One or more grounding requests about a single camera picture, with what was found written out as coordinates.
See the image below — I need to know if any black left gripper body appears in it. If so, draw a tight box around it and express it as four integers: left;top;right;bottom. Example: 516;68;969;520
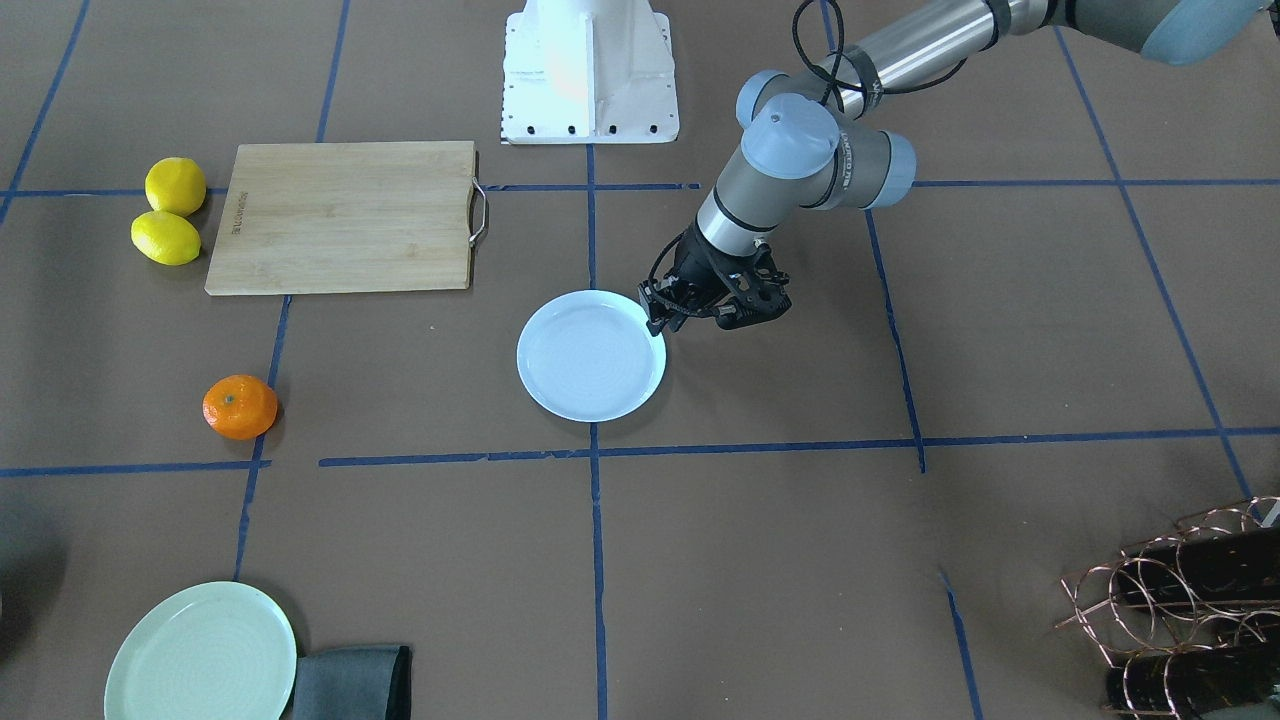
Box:
637;223;792;331

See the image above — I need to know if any light blue plate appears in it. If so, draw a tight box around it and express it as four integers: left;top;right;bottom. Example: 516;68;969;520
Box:
515;290;667;423

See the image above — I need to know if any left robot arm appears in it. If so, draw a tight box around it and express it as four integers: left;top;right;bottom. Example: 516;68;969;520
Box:
637;1;1277;336

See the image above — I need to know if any light green plate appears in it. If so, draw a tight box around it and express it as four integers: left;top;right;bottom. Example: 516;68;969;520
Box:
102;582;298;719

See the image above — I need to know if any bamboo cutting board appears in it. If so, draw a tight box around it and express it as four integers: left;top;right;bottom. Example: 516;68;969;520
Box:
205;140;486;297

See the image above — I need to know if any orange mandarin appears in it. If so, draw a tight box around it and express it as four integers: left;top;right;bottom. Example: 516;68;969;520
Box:
201;374;280;439

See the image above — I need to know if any dark grey folded cloth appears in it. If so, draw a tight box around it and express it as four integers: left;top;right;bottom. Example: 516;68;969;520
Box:
292;644;413;719

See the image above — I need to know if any yellow lemon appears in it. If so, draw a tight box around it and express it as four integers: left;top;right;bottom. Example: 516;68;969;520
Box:
131;210;202;266
143;158;209;217

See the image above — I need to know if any dark wine bottle middle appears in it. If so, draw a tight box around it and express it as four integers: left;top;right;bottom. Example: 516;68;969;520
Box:
1112;527;1279;610

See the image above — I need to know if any dark wine bottle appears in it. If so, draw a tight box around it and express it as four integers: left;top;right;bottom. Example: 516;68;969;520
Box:
1105;643;1279;719
1112;527;1279;610

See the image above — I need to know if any dark wine bottle front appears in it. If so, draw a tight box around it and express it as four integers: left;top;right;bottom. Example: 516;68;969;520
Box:
1105;643;1279;719

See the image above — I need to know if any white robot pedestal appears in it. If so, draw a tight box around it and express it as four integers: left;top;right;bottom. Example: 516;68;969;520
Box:
500;1;680;145

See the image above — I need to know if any copper wire bottle rack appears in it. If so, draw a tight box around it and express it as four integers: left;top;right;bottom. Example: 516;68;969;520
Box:
1059;496;1279;719

